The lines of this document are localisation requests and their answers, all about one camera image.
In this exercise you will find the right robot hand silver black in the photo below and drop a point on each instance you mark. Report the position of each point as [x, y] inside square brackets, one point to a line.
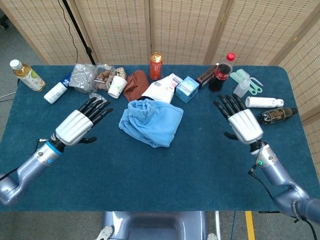
[246, 126]

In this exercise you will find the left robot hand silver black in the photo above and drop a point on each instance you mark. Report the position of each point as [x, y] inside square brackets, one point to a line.
[72, 127]

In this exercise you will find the light blue fleece pants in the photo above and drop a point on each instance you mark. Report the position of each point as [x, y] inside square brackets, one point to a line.
[152, 122]

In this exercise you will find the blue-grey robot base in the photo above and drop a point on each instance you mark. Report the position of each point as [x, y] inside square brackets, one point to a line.
[155, 225]

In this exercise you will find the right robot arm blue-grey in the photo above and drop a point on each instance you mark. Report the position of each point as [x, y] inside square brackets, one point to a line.
[277, 172]

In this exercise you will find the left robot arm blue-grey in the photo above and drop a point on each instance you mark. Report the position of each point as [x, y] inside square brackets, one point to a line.
[32, 165]

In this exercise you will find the white spray bottle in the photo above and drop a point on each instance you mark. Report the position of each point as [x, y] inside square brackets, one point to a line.
[262, 102]

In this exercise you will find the dark drink bottle black cap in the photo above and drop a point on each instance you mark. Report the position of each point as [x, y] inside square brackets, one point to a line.
[275, 115]

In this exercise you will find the translucent squeeze wash bottle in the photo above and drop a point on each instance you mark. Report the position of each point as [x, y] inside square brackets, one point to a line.
[241, 87]

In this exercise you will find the white bottle blue cap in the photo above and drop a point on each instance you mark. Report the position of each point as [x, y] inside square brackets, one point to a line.
[55, 92]

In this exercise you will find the crumpled clear plastic cup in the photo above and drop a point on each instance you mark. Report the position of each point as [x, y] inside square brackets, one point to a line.
[96, 95]

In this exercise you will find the crumpled clear plastic bag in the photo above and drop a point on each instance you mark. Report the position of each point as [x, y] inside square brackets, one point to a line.
[81, 77]

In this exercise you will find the cola bottle red cap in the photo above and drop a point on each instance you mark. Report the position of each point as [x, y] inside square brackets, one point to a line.
[220, 77]

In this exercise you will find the clear plastic snack box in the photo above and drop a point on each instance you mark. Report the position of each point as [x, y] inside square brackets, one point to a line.
[102, 77]

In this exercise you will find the white paper cup green print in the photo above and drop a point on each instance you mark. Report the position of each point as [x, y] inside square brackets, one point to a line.
[117, 86]

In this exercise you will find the dark brown box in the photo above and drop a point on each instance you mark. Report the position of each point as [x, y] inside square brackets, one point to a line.
[205, 76]

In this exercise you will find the green tea bottle white cap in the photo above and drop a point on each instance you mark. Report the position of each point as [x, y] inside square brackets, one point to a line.
[30, 76]

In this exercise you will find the light blue cardboard box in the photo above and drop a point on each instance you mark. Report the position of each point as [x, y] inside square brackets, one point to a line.
[186, 90]

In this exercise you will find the brown white wrapped snack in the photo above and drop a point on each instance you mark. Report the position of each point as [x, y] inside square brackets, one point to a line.
[121, 72]

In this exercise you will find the brown crumpled cloth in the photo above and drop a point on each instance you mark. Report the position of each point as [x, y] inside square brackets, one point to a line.
[136, 85]

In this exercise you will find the dark teal table mat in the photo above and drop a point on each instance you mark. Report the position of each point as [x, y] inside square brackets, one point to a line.
[150, 175]

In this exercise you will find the white plastic pouch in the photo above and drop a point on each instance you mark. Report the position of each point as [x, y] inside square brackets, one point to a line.
[162, 90]

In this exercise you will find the black tripod stand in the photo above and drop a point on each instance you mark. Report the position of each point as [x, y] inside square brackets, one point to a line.
[80, 32]

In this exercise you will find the white table leg pole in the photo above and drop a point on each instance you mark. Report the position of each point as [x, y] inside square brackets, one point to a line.
[218, 222]

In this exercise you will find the orange drink can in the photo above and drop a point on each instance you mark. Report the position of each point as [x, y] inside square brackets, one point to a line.
[156, 67]

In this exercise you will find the white perforated plate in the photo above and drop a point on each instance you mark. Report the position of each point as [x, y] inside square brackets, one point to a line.
[105, 232]
[212, 236]

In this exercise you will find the bamboo folding screen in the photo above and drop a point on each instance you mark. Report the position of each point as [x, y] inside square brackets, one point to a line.
[175, 25]

